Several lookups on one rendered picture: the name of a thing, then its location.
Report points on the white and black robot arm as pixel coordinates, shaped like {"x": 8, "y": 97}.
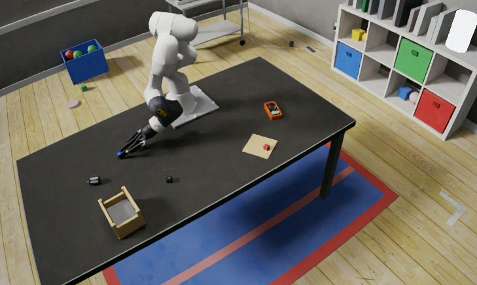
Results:
{"x": 170, "y": 51}

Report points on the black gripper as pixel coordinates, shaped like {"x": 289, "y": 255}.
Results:
{"x": 137, "y": 140}

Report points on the beige flat mat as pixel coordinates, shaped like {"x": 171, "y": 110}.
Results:
{"x": 255, "y": 146}

